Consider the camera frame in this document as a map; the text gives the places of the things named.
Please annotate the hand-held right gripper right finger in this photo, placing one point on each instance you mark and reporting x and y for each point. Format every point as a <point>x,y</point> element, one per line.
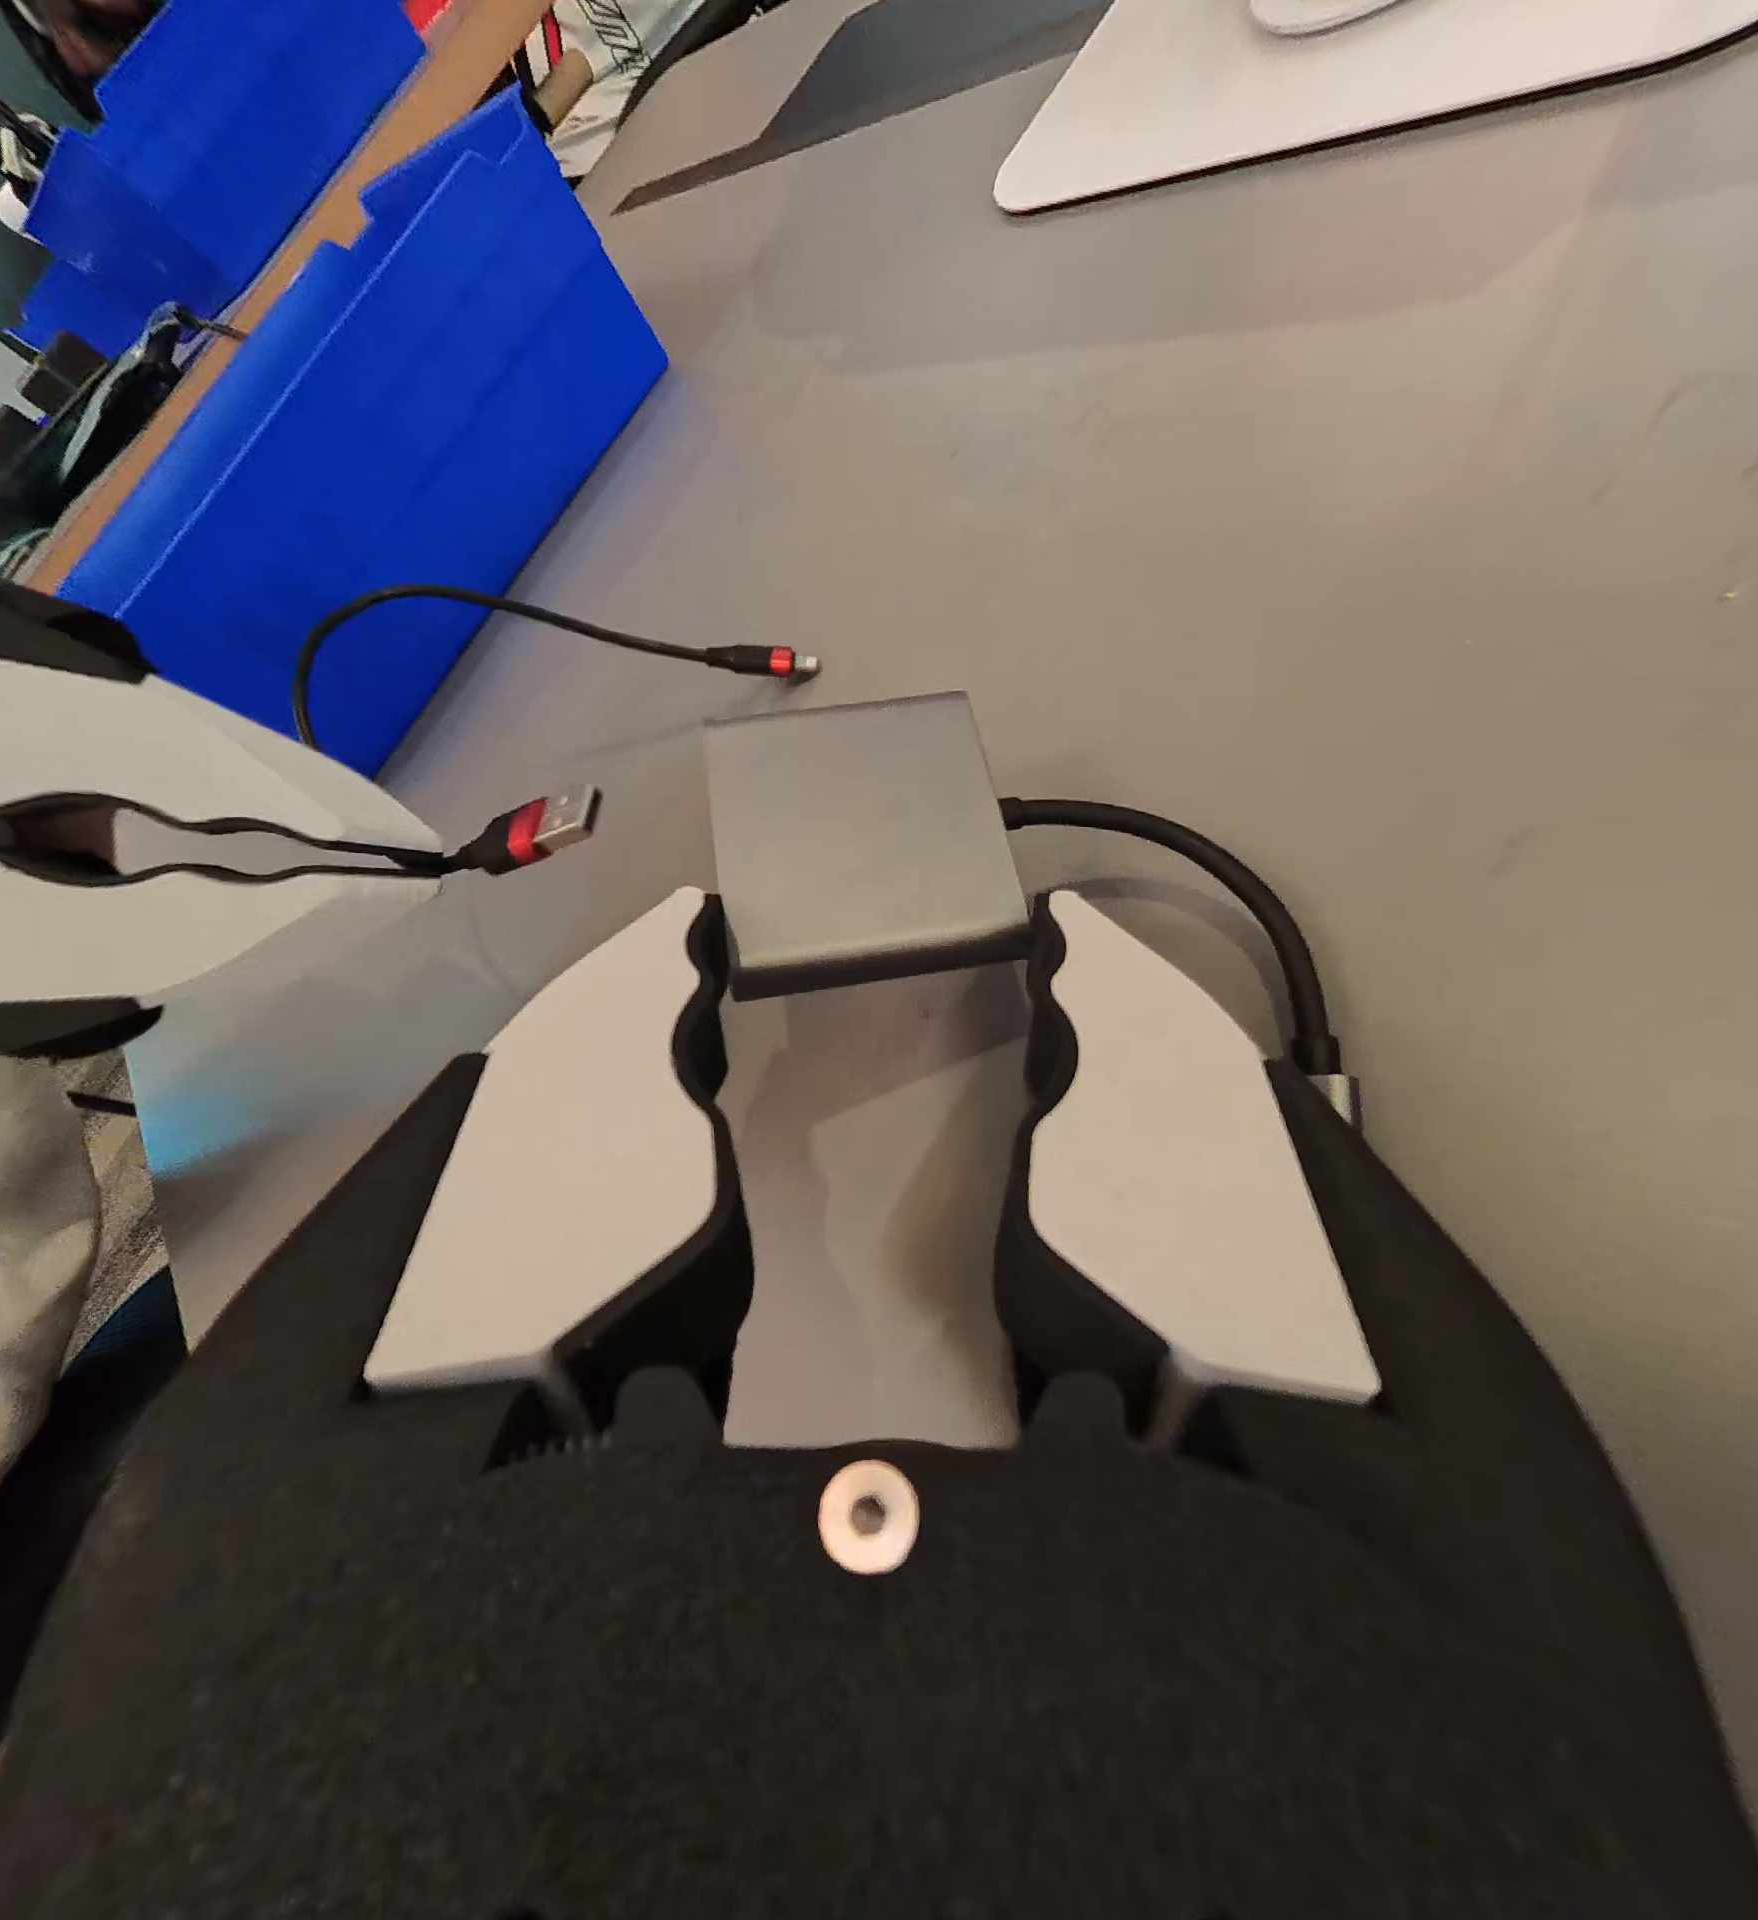
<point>1193,1201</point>

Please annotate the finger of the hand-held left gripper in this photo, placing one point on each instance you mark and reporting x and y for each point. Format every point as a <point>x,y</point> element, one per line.
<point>100,939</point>
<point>144,743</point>

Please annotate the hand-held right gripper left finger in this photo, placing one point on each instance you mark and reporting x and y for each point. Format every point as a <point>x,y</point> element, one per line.
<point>564,1184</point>

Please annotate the blue storage bin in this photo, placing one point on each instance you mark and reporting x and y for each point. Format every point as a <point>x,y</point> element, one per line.
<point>219,106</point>
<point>413,450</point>

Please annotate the grey usb hub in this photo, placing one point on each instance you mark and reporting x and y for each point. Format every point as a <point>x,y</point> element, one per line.
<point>858,826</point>

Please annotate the black device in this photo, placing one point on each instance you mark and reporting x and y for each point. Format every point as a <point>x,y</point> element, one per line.
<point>86,436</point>

